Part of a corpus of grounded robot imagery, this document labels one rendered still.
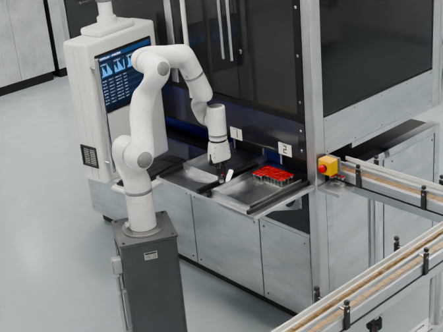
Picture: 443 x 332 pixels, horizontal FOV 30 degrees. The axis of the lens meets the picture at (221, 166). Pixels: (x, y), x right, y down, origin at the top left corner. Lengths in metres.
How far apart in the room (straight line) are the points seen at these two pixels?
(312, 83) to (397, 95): 0.67
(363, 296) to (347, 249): 1.26
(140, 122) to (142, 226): 0.47
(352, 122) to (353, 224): 0.55
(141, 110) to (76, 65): 0.77
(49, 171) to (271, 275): 2.74
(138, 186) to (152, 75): 0.49
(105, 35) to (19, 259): 1.86
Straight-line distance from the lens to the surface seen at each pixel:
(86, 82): 4.13
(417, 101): 4.40
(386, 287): 3.05
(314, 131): 3.79
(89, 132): 4.24
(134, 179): 3.56
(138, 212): 3.61
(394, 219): 4.51
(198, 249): 4.84
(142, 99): 3.46
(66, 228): 5.71
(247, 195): 3.84
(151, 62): 3.40
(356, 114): 4.00
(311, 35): 3.64
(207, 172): 4.04
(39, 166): 6.78
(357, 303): 2.96
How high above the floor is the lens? 2.58
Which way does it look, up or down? 24 degrees down
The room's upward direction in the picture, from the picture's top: 5 degrees counter-clockwise
